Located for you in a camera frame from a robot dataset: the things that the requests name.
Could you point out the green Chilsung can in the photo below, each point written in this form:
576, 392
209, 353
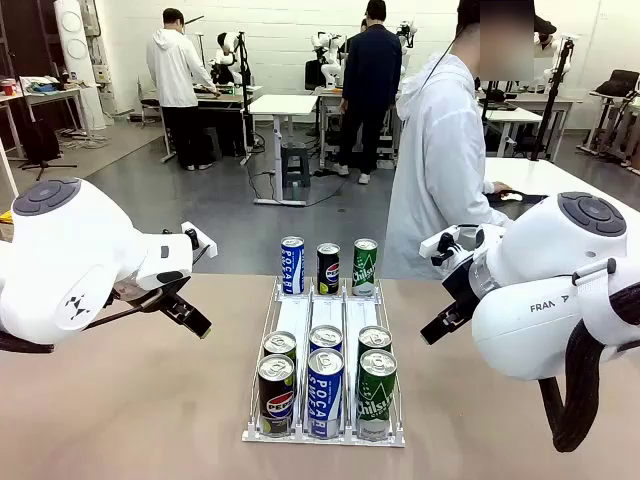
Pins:
376, 400
374, 339
365, 272

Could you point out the person's right hand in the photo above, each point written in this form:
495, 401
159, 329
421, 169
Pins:
501, 187

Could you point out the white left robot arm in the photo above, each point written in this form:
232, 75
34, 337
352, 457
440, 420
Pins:
75, 260

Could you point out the black Pepsi can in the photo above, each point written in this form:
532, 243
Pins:
328, 270
276, 400

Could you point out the red cup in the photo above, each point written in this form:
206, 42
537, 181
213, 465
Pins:
8, 87

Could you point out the black tripod with bag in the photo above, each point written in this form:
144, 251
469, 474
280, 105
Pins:
42, 142

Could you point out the tall black camera stand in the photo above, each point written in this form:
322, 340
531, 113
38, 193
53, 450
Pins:
550, 100

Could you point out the person in white hoodie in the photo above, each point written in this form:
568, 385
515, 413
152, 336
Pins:
440, 175

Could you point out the person in navy clothes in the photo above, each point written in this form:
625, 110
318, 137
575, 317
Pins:
370, 65

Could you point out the person's right forearm white sleeve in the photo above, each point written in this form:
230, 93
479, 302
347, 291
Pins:
492, 210

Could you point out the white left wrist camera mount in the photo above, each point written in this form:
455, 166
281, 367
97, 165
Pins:
205, 245

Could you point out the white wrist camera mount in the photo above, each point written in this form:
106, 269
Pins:
205, 245
427, 246

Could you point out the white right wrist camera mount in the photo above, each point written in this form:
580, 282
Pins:
427, 246

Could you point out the desk with brown top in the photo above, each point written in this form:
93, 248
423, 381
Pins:
225, 95

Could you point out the green can second row left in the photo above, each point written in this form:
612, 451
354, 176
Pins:
280, 342

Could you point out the small white desk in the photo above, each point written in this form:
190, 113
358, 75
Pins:
285, 104

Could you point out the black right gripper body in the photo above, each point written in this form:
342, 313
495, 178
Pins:
462, 287

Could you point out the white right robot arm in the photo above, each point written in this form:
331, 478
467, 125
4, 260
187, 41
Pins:
525, 345

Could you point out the grey plastic stool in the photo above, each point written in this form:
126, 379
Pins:
295, 160

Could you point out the white tower air conditioner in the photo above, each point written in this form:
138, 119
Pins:
75, 50

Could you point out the cluttered white side table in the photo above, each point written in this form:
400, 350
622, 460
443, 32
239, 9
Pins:
50, 92

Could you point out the blue Pocari Sweat can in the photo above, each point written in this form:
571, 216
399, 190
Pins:
325, 400
325, 337
292, 267

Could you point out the white humanoid robot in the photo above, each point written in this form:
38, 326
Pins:
227, 42
327, 65
407, 30

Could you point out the large white table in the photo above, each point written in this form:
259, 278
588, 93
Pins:
550, 175

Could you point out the man white hoodie black trousers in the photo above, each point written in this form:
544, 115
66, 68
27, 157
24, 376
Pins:
175, 65

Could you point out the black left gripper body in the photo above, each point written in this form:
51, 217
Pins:
150, 292

